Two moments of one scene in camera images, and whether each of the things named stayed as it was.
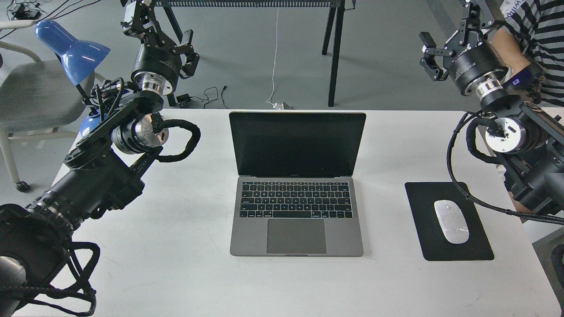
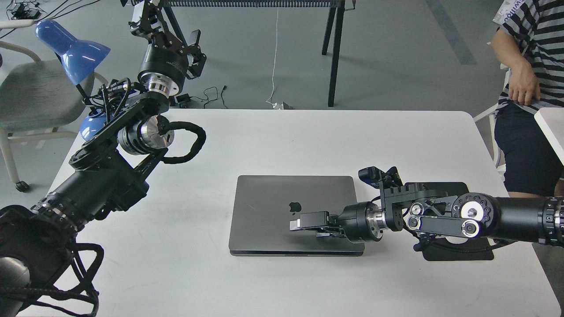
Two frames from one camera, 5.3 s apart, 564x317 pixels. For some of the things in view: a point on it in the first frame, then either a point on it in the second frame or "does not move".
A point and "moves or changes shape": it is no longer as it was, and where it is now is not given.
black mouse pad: [422, 197] does not move
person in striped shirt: [533, 34] does not move
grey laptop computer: [297, 193] moves or changes shape
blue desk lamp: [79, 61] does not move
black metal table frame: [339, 5] does not move
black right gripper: [475, 61] → [363, 221]
